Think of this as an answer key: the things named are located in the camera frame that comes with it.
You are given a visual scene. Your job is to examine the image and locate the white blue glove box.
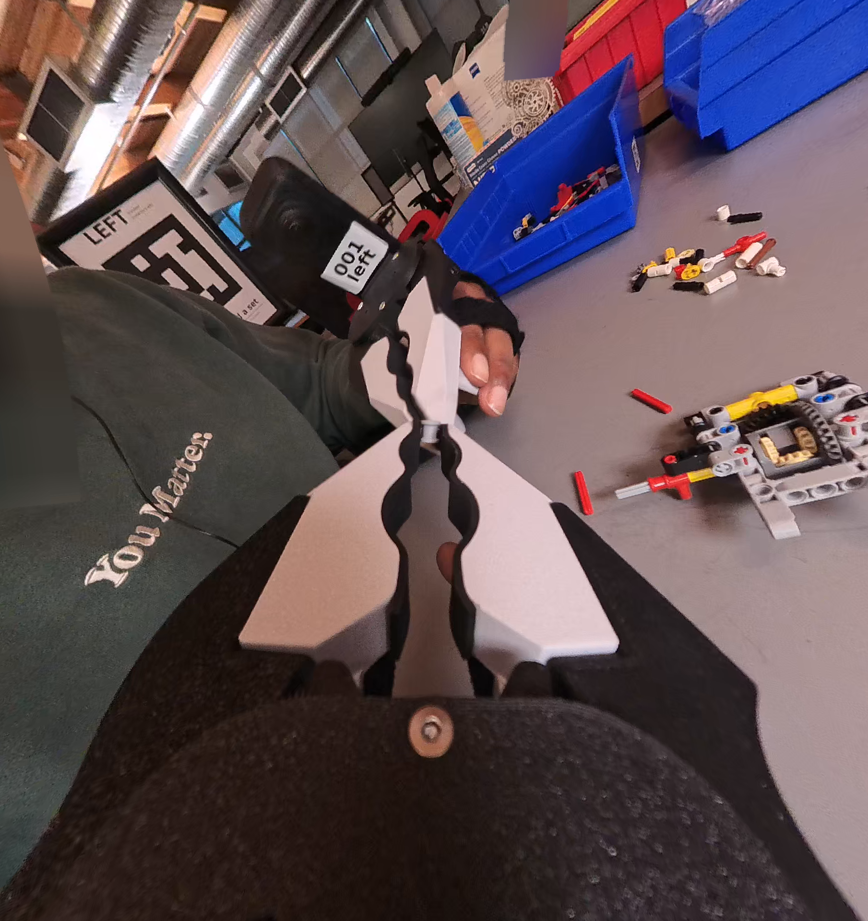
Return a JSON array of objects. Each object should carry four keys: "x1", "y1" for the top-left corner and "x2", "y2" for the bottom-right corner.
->
[{"x1": 463, "y1": 118, "x2": 532, "y2": 191}]

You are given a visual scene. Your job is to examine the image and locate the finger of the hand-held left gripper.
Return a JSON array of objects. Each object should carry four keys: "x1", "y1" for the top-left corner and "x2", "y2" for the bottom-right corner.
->
[
  {"x1": 360, "y1": 334, "x2": 426, "y2": 428},
  {"x1": 404, "y1": 277, "x2": 465, "y2": 428}
]

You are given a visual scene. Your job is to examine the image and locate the scattered white and coloured lego parts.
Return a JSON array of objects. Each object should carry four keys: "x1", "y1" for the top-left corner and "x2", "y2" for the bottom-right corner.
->
[{"x1": 628, "y1": 204, "x2": 789, "y2": 296}]

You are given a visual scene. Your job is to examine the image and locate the white cardboard box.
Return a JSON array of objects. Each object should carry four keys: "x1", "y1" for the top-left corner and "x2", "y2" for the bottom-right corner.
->
[{"x1": 450, "y1": 6, "x2": 512, "y2": 98}]

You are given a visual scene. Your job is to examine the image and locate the dark monitor screen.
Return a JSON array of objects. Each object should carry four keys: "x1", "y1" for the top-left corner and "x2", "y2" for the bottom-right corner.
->
[{"x1": 347, "y1": 29, "x2": 452, "y2": 170}]

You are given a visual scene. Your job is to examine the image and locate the black framed marker sign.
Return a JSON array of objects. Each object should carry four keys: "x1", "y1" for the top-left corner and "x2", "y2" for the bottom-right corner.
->
[{"x1": 38, "y1": 157, "x2": 299, "y2": 326}]

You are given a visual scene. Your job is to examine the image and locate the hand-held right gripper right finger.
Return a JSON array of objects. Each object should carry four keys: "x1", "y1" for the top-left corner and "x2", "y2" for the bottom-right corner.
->
[{"x1": 436, "y1": 423, "x2": 620, "y2": 697}]

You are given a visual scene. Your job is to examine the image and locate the stacked blue storage bins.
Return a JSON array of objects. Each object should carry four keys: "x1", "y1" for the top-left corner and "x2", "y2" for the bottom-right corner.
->
[{"x1": 663, "y1": 0, "x2": 868, "y2": 152}]

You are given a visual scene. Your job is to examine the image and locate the person's left forearm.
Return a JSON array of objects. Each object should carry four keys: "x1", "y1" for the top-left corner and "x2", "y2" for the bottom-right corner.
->
[{"x1": 48, "y1": 268, "x2": 406, "y2": 456}]

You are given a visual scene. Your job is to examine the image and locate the person in green sweatshirt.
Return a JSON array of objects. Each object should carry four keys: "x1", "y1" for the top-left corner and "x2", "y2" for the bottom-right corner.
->
[{"x1": 0, "y1": 381, "x2": 343, "y2": 900}]

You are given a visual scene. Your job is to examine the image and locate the blue orange wipes box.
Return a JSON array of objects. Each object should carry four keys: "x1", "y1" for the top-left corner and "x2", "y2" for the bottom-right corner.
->
[{"x1": 425, "y1": 74, "x2": 481, "y2": 170}]

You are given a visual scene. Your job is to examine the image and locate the red plastic bin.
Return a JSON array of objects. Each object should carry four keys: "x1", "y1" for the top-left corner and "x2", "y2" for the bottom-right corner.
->
[{"x1": 558, "y1": 0, "x2": 690, "y2": 98}]

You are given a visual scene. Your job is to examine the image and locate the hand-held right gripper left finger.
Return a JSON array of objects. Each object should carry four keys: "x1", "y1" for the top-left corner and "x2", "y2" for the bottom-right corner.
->
[{"x1": 238, "y1": 421, "x2": 422, "y2": 697}]

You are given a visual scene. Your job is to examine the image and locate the silver ventilation duct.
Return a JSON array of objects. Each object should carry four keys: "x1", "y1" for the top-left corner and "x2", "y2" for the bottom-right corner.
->
[
  {"x1": 182, "y1": 0, "x2": 370, "y2": 191},
  {"x1": 74, "y1": 0, "x2": 190, "y2": 87}
]

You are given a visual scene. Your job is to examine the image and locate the heap of mixed lego parts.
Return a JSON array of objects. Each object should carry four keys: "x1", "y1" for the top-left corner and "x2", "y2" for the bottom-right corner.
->
[{"x1": 511, "y1": 164, "x2": 622, "y2": 242}]

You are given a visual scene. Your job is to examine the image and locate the blue plastic bin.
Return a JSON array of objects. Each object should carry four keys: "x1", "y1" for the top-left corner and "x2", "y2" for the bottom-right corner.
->
[{"x1": 437, "y1": 56, "x2": 640, "y2": 296}]

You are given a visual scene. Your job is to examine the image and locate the person's left hand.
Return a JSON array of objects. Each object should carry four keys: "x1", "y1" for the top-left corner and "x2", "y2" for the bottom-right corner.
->
[{"x1": 457, "y1": 324, "x2": 523, "y2": 420}]

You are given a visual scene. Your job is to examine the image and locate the yellow grey lego gear assembly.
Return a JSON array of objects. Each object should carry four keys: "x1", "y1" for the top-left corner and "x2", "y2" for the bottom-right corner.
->
[{"x1": 614, "y1": 370, "x2": 868, "y2": 542}]

